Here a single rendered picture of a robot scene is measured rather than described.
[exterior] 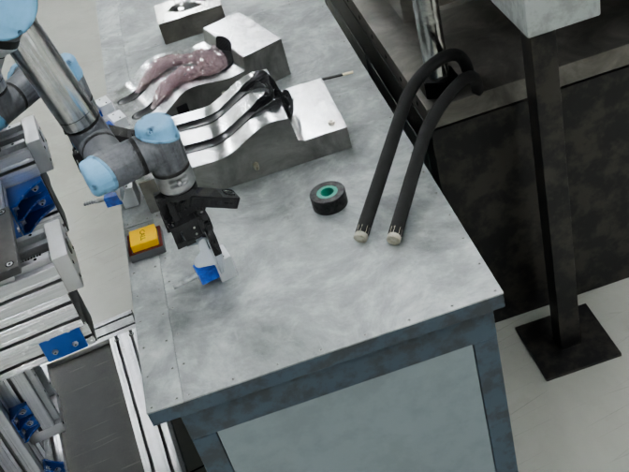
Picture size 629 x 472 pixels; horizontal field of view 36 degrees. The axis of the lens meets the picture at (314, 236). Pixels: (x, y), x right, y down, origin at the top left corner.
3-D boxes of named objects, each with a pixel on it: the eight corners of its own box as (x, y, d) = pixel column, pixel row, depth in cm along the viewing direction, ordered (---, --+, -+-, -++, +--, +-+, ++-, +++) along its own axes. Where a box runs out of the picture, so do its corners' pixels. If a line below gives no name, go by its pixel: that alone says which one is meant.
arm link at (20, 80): (-11, 79, 213) (23, 83, 207) (22, 52, 220) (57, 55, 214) (4, 109, 218) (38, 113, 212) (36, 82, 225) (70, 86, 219)
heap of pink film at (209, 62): (154, 112, 252) (145, 87, 247) (131, 89, 265) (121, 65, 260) (241, 70, 259) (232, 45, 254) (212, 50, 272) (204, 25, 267)
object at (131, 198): (87, 218, 231) (79, 201, 228) (88, 207, 235) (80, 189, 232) (139, 205, 231) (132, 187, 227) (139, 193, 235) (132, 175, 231)
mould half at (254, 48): (127, 155, 249) (112, 121, 243) (95, 119, 269) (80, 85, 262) (290, 74, 263) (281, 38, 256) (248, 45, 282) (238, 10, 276)
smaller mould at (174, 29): (166, 45, 295) (158, 24, 291) (160, 25, 307) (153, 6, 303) (227, 24, 296) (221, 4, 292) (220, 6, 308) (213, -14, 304)
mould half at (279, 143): (151, 213, 227) (131, 168, 218) (141, 157, 247) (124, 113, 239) (352, 147, 229) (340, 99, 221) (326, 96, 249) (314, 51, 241)
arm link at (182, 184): (182, 151, 189) (196, 169, 183) (189, 169, 192) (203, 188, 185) (147, 167, 187) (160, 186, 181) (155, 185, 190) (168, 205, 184)
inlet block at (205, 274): (181, 302, 199) (172, 284, 196) (173, 289, 203) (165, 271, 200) (238, 274, 202) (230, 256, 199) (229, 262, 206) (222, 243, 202)
